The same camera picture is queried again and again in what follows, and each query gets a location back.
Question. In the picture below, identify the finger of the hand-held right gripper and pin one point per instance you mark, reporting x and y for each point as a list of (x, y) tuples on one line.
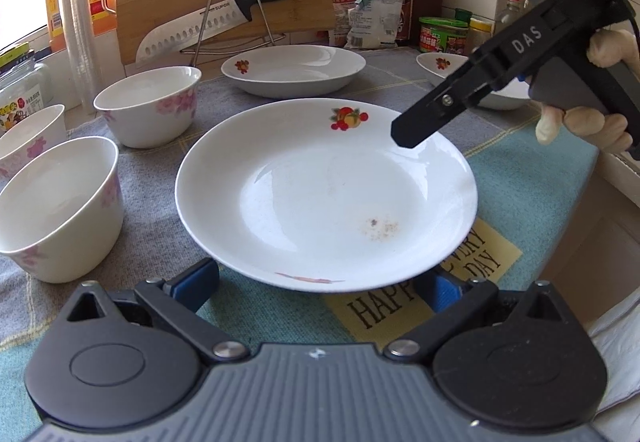
[(425, 120)]

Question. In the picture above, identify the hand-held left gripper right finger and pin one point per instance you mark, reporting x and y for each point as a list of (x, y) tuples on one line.
[(442, 293)]

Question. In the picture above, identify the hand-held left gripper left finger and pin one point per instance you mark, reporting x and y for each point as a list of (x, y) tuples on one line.
[(192, 282)]

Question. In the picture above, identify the deep white fruit-print plate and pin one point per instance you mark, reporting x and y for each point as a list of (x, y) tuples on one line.
[(295, 67), (432, 71)]

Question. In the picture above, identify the large white fruit-print plate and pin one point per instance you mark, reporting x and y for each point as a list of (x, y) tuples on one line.
[(310, 192)]

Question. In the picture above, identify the white pink-flower bowl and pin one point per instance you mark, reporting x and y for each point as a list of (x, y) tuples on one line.
[(150, 112), (30, 132), (55, 202)]

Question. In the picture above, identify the person's right hand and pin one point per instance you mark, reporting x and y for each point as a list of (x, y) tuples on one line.
[(595, 130)]

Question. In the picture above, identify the green-lid sauce jar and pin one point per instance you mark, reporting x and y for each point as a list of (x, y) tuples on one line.
[(442, 36)]

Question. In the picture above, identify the small clear bottle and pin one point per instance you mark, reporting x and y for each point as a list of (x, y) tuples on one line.
[(507, 16)]

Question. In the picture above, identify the yellow-lid jar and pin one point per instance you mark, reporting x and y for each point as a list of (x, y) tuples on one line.
[(481, 31)]

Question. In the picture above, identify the grey and teal checked tablecloth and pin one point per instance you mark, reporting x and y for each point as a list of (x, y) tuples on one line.
[(150, 182)]

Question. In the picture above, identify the white printed bag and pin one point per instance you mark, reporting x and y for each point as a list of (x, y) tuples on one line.
[(377, 15)]

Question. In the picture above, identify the red and white bag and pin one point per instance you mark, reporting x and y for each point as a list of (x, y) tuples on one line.
[(342, 17)]

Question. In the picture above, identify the person's white jacket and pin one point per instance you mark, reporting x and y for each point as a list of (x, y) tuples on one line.
[(620, 347)]

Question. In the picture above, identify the clear glass jar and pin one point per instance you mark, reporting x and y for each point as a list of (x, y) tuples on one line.
[(25, 90)]

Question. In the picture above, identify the clear plastic wrap roll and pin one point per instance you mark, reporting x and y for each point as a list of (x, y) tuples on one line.
[(77, 22)]

